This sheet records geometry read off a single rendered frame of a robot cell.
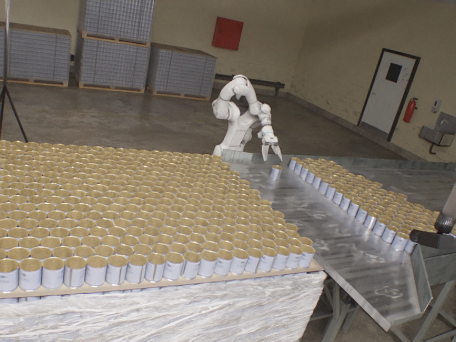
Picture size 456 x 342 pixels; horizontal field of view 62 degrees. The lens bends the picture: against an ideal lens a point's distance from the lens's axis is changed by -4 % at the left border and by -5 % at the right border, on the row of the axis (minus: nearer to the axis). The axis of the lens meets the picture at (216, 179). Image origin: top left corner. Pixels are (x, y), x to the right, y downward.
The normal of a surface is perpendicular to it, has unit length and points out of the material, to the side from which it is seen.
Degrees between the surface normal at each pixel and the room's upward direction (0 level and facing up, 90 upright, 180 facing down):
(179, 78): 90
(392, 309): 0
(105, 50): 89
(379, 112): 90
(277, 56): 90
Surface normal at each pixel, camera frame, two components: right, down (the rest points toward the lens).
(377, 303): 0.21, -0.90
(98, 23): 0.36, 0.47
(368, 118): -0.89, 0.00
